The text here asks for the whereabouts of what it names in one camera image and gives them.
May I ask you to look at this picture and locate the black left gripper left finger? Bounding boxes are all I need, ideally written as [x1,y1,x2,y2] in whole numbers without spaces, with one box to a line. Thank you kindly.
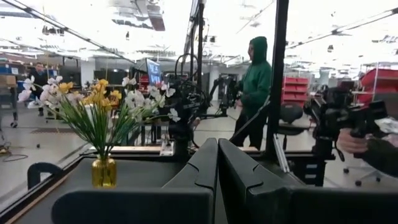
[51,138,218,224]

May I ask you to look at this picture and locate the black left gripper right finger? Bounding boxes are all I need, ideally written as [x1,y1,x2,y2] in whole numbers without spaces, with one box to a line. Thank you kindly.
[218,138,398,224]

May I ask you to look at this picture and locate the white artificial flower bunch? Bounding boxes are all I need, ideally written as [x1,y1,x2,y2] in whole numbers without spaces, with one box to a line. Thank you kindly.
[121,77,182,125]
[17,75,85,125]

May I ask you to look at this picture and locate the yellow artificial flower bunch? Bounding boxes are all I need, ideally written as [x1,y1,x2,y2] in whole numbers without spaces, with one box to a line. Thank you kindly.
[57,78,124,156]

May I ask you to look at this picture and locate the person's forearm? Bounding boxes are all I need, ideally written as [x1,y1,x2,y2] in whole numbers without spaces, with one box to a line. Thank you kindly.
[360,136,398,178]

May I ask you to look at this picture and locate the yellow glass vase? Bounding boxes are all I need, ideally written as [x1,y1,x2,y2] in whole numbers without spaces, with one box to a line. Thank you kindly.
[91,154,118,189]

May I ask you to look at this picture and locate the black office chair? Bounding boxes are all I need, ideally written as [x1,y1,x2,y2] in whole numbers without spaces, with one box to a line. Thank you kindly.
[278,102,307,150]

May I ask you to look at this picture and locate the person's hand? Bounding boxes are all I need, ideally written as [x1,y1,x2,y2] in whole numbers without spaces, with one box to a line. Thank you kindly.
[337,128,369,154]

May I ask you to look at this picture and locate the person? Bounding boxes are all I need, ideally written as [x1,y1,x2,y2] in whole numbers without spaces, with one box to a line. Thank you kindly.
[29,62,49,118]
[229,36,273,150]

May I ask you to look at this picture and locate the red shelf bins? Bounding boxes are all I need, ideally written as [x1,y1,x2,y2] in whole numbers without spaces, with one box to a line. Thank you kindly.
[357,68,398,105]
[282,77,310,108]

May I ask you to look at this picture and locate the blue screen monitor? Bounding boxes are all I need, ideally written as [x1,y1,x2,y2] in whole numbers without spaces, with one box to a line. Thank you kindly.
[145,58,162,86]

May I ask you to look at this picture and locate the black teleoperation handle rig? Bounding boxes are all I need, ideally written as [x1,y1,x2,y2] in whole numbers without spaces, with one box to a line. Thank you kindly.
[304,83,389,162]

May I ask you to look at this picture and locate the black metal rig frame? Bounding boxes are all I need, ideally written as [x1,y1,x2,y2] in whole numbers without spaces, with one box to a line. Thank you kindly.
[0,0,336,223]

